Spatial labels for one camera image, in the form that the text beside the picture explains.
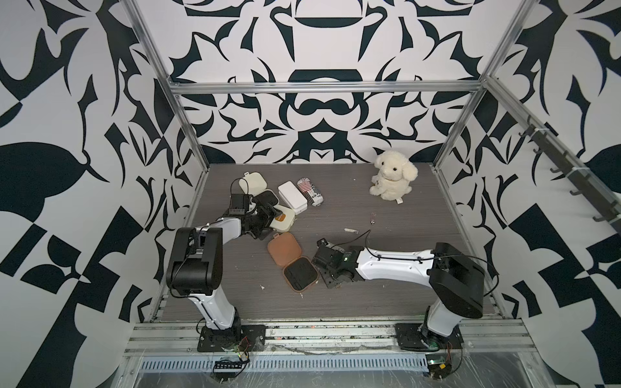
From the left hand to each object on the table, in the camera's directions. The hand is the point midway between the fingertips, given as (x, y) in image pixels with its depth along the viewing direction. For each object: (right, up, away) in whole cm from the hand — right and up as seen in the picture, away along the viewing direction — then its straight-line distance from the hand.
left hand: (276, 215), depth 96 cm
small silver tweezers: (+39, -3, +3) cm, 39 cm away
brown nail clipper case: (+10, -21, -7) cm, 24 cm away
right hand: (+19, -19, -10) cm, 29 cm away
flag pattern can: (+14, +8, +9) cm, 18 cm away
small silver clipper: (+29, -6, +2) cm, 30 cm away
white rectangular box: (+5, +7, +7) cm, 11 cm away
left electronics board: (-12, -43, -24) cm, 51 cm away
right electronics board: (+51, -42, -26) cm, 70 cm away
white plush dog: (+46, +17, -2) cm, 49 cm away
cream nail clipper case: (+3, -3, +3) cm, 5 cm away
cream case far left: (-13, +13, +15) cm, 24 cm away
